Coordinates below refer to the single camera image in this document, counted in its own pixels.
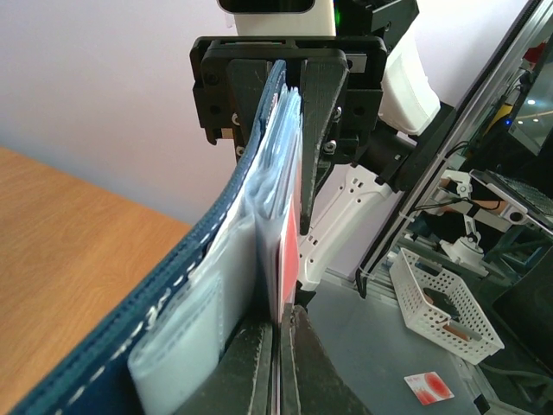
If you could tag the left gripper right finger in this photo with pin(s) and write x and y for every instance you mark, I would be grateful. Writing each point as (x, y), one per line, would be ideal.
(309, 382)

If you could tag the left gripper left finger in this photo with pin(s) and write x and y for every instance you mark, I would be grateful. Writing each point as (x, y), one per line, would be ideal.
(241, 383)

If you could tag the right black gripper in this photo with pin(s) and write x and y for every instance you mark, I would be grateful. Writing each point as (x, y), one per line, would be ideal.
(339, 79)

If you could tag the blue card holder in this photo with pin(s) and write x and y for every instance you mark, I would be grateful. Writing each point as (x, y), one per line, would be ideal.
(93, 378)

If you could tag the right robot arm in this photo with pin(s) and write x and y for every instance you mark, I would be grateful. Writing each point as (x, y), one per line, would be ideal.
(411, 125)

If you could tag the red white card on floor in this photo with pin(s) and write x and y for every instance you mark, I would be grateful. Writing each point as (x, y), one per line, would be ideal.
(429, 388)

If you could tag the white perforated basket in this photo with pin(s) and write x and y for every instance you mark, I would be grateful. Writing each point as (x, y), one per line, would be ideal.
(437, 305)

